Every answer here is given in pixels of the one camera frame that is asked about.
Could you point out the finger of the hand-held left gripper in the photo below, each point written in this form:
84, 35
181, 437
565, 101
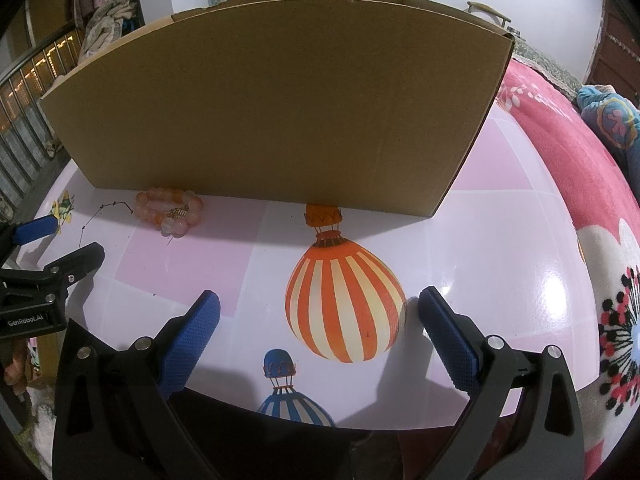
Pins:
80, 260
35, 227

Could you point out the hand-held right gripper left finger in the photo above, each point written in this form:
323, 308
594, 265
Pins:
192, 340

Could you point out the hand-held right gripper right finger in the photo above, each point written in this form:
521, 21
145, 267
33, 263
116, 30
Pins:
447, 340

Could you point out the brown cardboard box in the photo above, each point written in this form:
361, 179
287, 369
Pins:
275, 110

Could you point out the person's left hand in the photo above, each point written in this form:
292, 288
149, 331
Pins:
17, 370

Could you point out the white fluffy cloth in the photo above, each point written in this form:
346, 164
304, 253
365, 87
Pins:
42, 410

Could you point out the metal railing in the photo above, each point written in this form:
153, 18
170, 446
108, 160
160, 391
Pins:
25, 125

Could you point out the pink floral blanket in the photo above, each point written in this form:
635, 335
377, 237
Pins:
575, 170

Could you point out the pile of pale clothes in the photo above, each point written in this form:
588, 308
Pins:
107, 25

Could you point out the blue patterned quilt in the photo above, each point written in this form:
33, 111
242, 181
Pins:
610, 120

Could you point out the grey green patterned bedcover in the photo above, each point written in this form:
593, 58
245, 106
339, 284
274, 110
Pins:
545, 65

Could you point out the wooden chair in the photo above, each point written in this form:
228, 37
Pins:
487, 8

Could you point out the brown door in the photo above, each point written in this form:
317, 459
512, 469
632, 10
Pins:
615, 50

